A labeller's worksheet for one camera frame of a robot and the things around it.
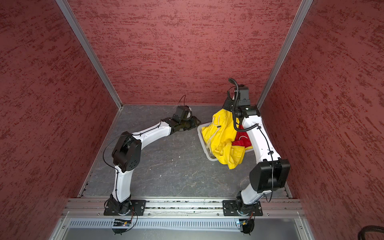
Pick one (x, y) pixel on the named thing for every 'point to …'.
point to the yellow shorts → (218, 134)
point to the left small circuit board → (121, 222)
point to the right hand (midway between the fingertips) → (225, 106)
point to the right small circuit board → (243, 222)
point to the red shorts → (242, 138)
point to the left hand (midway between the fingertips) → (200, 125)
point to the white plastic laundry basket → (207, 147)
